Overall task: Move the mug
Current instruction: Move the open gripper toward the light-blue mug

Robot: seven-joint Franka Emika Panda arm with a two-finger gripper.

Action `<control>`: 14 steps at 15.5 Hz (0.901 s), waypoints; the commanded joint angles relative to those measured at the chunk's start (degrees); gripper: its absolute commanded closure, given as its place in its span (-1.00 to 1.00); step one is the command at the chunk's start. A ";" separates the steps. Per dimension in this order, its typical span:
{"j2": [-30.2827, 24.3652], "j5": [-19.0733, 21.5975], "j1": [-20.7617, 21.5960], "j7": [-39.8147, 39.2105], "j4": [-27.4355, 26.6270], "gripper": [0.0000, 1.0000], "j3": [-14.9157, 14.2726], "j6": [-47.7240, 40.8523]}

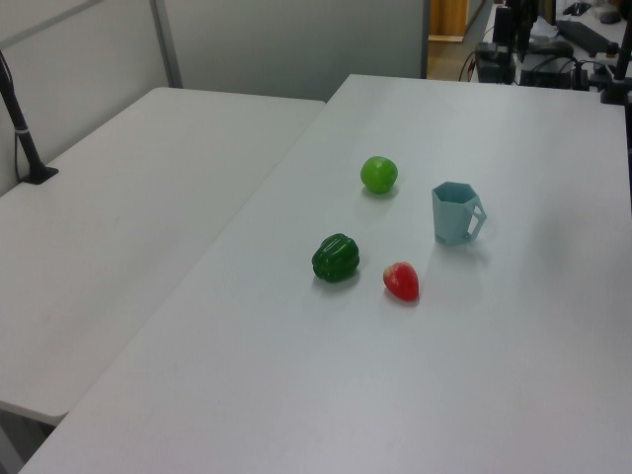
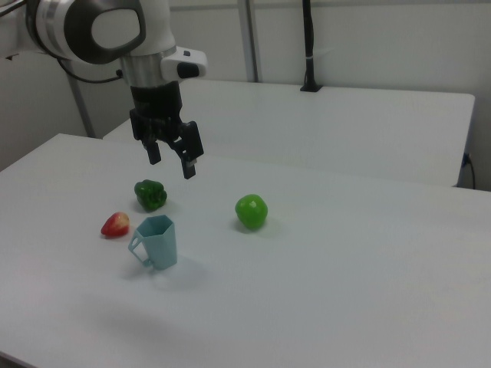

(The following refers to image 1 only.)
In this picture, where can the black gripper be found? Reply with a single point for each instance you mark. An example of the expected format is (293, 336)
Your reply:
(524, 7)

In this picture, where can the light blue hexagonal mug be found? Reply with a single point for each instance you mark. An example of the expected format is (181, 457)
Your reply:
(450, 217)

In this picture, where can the black equipment box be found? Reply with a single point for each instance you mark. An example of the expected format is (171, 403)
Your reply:
(494, 64)

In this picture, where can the wooden cabinet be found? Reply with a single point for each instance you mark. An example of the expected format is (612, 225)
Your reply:
(447, 20)

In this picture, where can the black keyboard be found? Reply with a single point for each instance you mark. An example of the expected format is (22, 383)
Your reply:
(582, 34)

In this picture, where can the black clamp stand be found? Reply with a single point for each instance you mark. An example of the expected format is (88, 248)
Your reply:
(617, 79)

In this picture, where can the green apple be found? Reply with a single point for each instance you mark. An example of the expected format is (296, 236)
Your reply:
(378, 175)

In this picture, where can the red strawberry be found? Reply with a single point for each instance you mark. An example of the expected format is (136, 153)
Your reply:
(402, 282)

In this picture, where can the dark green bell pepper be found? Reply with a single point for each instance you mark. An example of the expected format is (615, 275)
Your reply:
(336, 258)

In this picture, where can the white side table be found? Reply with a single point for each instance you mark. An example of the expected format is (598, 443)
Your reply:
(123, 222)

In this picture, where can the grey metal partition post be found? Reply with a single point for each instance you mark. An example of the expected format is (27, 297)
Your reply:
(167, 44)

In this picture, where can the black camera stand pole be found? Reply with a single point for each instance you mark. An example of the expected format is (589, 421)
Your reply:
(20, 129)

